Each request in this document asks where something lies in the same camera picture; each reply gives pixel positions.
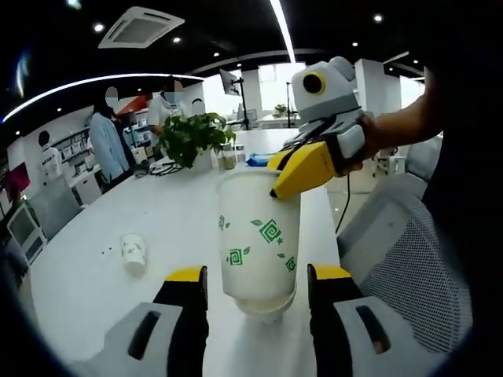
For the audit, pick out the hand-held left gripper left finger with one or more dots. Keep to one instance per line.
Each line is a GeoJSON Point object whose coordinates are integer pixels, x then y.
{"type": "Point", "coordinates": [181, 314]}

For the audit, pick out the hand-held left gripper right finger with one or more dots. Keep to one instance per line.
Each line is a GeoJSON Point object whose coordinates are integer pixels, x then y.
{"type": "Point", "coordinates": [330, 318]}

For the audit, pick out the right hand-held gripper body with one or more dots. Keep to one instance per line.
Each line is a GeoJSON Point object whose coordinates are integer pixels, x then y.
{"type": "Point", "coordinates": [330, 98]}

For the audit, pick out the green-print paper cup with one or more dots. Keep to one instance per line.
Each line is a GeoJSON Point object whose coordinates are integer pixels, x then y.
{"type": "Point", "coordinates": [255, 251]}
{"type": "Point", "coordinates": [133, 253]}

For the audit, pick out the person's right hand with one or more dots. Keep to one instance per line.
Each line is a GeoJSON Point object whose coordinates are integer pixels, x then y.
{"type": "Point", "coordinates": [379, 137]}

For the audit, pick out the blue packet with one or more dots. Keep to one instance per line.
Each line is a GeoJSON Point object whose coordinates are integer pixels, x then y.
{"type": "Point", "coordinates": [259, 159]}

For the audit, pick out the glass jar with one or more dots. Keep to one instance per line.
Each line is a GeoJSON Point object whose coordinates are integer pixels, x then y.
{"type": "Point", "coordinates": [239, 155]}
{"type": "Point", "coordinates": [227, 159]}

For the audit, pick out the curved ceiling light strip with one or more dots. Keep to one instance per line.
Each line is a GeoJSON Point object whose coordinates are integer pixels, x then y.
{"type": "Point", "coordinates": [78, 83]}
{"type": "Point", "coordinates": [285, 27]}

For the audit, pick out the monitor on black stand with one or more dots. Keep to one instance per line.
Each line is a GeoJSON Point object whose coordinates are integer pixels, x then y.
{"type": "Point", "coordinates": [230, 82]}

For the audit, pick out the grey mesh office chair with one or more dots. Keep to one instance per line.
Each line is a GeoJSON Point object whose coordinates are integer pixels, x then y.
{"type": "Point", "coordinates": [412, 267]}

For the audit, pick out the green potted plant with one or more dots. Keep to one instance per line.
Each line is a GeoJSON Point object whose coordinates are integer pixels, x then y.
{"type": "Point", "coordinates": [188, 137]}

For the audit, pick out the person's dark shirt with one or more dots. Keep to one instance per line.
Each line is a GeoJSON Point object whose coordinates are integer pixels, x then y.
{"type": "Point", "coordinates": [463, 176]}

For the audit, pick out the white cabinet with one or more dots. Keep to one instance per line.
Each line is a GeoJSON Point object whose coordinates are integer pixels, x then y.
{"type": "Point", "coordinates": [86, 186]}

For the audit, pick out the grey fabric chair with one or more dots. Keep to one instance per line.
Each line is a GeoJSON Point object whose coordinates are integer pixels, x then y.
{"type": "Point", "coordinates": [55, 208]}

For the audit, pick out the white office chair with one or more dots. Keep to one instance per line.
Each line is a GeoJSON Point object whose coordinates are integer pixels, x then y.
{"type": "Point", "coordinates": [25, 231]}

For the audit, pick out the ceiling air conditioner vent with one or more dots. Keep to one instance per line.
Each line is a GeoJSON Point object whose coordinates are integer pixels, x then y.
{"type": "Point", "coordinates": [141, 27]}

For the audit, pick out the white wall shelves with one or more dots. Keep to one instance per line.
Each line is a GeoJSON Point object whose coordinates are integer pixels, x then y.
{"type": "Point", "coordinates": [72, 145]}

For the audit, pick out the pink wall screen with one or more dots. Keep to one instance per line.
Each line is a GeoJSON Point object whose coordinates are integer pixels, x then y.
{"type": "Point", "coordinates": [17, 178]}

